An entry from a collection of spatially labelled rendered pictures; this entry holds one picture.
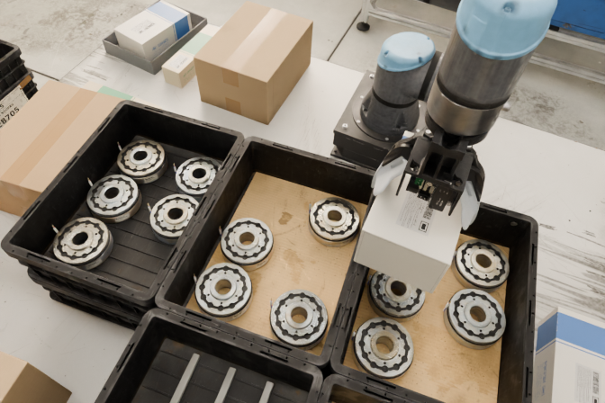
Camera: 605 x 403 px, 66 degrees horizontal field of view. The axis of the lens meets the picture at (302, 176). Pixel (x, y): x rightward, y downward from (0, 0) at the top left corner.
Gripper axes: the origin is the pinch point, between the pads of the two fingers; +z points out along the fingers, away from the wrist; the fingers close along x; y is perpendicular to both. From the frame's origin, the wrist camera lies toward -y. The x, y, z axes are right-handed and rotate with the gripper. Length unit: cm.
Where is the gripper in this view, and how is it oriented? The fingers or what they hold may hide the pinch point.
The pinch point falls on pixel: (420, 201)
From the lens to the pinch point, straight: 70.8
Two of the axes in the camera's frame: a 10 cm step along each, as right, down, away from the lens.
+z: -0.4, 6.0, 8.0
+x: 9.1, 3.5, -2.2
